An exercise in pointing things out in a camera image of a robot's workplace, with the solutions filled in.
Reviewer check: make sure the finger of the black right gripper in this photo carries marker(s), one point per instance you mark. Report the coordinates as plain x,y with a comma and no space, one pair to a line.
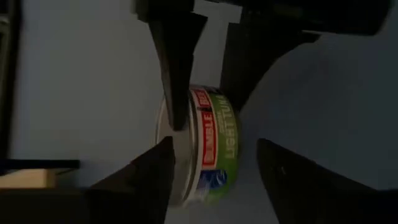
248,56
177,62

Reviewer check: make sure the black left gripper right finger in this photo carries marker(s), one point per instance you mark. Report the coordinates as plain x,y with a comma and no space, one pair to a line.
295,186

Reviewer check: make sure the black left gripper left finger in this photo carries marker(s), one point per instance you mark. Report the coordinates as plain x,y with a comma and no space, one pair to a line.
140,186

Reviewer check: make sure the green white label seafood can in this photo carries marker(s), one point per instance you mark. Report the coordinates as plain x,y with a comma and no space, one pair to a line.
217,140

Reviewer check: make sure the wooden shelf board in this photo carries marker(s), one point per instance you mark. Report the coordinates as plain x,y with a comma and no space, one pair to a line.
28,179

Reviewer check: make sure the black metal table frame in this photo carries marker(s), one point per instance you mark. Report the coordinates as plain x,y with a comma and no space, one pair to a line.
7,93

